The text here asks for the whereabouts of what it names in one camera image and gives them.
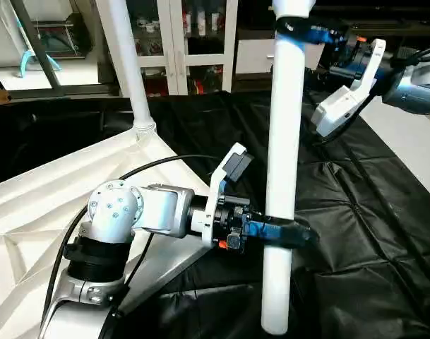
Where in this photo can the white low drawer unit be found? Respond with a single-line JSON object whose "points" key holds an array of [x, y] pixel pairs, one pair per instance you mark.
{"points": [[253, 53]]}

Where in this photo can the white plastic table leg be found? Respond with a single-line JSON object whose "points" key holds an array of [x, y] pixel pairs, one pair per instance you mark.
{"points": [[285, 162], [130, 67]]}

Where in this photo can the white plastic table top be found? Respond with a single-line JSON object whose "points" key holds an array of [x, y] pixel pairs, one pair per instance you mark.
{"points": [[45, 205]]}

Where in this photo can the grey metal pole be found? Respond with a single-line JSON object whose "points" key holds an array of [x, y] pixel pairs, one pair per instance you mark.
{"points": [[34, 42]]}

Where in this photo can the white sheet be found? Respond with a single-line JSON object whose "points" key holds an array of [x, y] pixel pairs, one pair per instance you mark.
{"points": [[412, 148]]}

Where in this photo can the white glass-door cabinet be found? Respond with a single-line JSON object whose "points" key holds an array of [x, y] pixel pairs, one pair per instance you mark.
{"points": [[176, 42]]}

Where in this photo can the black work mat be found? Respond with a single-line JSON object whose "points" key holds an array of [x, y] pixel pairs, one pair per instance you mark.
{"points": [[349, 247]]}

